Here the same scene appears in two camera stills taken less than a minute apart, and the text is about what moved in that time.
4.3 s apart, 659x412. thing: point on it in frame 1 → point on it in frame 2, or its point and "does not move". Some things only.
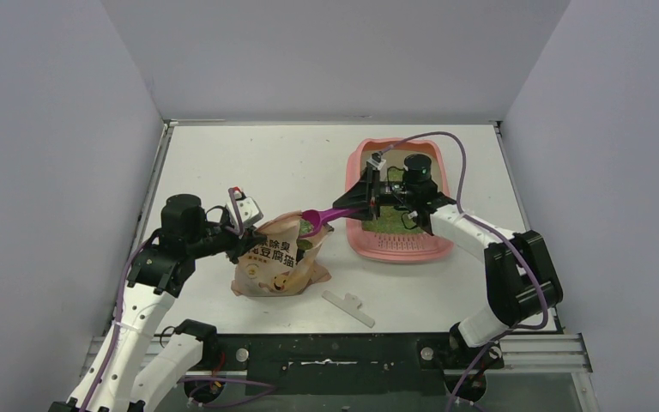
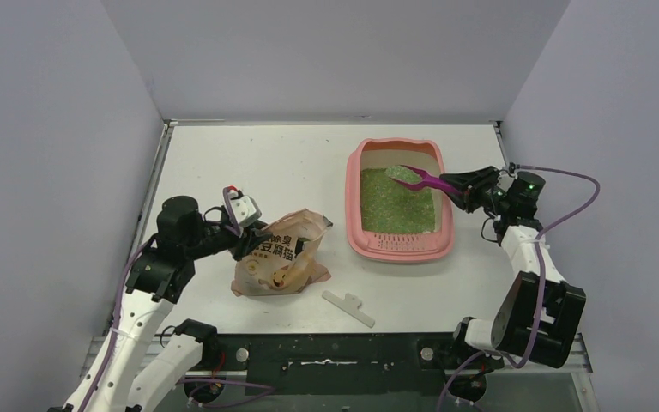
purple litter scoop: (317, 218) → (428, 181)
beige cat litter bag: (279, 267) does not move
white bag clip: (349, 305) does not move
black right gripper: (372, 196) → (474, 187)
